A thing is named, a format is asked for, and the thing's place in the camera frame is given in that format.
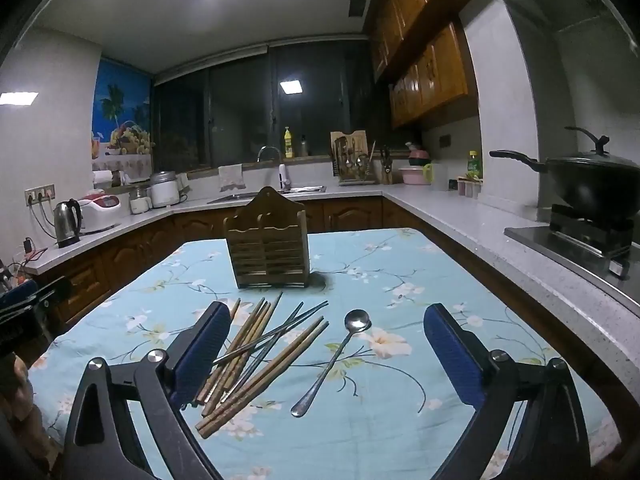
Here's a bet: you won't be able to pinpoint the hanging dish towel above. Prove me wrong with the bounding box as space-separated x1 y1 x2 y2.
218 163 244 192

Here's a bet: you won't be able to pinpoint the long metal spoon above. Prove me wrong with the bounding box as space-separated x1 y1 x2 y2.
290 309 372 418

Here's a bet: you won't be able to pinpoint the steel gas stove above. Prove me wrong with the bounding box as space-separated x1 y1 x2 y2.
504 204 640 283

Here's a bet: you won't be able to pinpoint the row of spice jars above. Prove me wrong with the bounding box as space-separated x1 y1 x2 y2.
456 177 484 199

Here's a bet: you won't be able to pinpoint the silver white rice cooker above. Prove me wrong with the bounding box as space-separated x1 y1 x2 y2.
149 170 180 209

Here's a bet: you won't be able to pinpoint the steel sink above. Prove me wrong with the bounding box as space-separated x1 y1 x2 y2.
207 186 327 205

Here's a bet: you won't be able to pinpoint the grey kitchen countertop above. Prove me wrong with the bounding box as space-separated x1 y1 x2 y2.
20 180 640 361

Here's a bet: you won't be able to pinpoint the wooden cabinets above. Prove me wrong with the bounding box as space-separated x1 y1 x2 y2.
30 195 501 333
364 0 482 130

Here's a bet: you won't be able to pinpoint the wooden lower cabinets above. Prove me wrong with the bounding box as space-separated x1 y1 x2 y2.
30 195 501 333

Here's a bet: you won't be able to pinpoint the beach wall poster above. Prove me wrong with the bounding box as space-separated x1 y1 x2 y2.
91 57 154 172

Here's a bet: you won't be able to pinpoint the wooden knife block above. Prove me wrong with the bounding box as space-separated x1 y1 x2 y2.
379 146 399 185

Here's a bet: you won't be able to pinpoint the blue floral tablecloth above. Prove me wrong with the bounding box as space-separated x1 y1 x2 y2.
27 227 616 480

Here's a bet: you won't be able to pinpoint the stack of pink bowls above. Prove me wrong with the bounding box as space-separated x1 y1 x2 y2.
398 142 435 186

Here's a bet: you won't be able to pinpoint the white red rice cooker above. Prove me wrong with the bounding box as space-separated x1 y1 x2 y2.
76 192 122 234

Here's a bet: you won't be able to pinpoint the chrome faucet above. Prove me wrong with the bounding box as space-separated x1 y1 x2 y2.
257 146 293 192

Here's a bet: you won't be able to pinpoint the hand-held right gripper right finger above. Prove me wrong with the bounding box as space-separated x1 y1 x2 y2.
423 302 591 480

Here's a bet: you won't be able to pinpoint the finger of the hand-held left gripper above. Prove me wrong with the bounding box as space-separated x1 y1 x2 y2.
0 312 51 361
0 276 72 318

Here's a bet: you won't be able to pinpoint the black power cable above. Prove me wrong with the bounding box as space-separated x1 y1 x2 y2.
22 202 58 263

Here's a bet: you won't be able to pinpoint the wooden utensil holder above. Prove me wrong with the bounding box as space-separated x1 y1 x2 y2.
223 186 309 289

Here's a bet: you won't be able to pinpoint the dark kitchen window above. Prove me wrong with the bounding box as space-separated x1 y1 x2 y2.
151 42 383 167

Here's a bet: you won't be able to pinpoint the black wok with lid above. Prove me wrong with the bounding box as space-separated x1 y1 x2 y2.
489 126 640 224

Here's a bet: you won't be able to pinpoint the person's left hand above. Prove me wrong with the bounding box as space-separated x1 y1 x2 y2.
11 354 37 411

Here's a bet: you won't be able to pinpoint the white wall power outlets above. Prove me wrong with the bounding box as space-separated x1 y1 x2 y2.
25 184 56 207

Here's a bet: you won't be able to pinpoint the black electric kettle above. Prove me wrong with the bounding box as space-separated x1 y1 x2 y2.
52 198 84 250

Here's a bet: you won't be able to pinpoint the metal chopstick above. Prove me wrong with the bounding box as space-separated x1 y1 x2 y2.
250 305 326 351
213 301 329 365
220 302 305 403

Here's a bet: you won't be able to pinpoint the wooden upper cabinets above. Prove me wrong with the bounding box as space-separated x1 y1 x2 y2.
364 0 482 130

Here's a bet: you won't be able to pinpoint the pile of wooden chopsticks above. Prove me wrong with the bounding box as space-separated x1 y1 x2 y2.
194 292 331 440

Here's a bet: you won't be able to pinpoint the rack with cutting board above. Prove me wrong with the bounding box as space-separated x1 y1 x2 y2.
329 130 377 187

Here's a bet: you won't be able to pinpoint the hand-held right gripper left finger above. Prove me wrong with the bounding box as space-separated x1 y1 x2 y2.
62 301 232 480

